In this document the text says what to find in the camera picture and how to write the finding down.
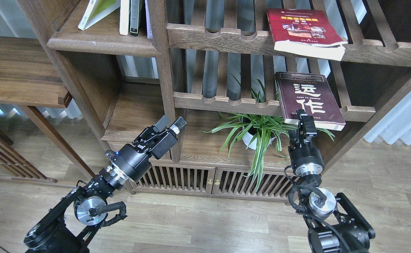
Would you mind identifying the dark maroon book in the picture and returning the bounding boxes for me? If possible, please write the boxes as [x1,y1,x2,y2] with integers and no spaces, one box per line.
[275,72,346,131]

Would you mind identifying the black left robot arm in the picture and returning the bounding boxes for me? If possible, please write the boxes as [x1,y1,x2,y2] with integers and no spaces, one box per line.
[24,116,186,253]

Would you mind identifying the red book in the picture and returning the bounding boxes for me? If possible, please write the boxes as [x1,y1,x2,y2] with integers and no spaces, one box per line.
[267,8,347,61]

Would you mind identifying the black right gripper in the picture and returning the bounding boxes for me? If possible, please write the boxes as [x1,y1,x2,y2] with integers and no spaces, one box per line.
[288,109,325,176]

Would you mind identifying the dark wooden bookshelf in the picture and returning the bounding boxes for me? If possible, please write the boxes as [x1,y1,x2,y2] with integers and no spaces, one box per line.
[18,0,411,202]

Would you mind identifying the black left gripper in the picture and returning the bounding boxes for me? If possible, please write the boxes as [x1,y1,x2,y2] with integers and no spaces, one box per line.
[105,115,187,183]

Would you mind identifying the wooden side table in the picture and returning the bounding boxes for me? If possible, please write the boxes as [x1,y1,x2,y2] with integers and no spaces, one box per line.
[0,37,94,178]

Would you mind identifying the slatted wooden rack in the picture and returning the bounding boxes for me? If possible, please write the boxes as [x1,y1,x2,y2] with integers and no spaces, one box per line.
[0,130,58,184]

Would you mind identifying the spider plant in white pot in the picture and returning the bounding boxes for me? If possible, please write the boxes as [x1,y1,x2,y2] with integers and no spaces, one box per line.
[210,88,334,191]

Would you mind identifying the white upright book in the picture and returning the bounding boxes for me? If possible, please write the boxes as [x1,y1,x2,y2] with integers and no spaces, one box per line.
[119,0,130,36]

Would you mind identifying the white curtain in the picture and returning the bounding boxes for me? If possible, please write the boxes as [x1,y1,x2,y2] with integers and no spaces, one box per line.
[364,91,411,145]

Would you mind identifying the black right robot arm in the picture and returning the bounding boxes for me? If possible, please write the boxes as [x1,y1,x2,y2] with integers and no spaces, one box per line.
[288,109,375,253]

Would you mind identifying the yellow green book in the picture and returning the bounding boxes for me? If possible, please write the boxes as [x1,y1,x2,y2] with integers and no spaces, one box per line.
[78,0,120,30]

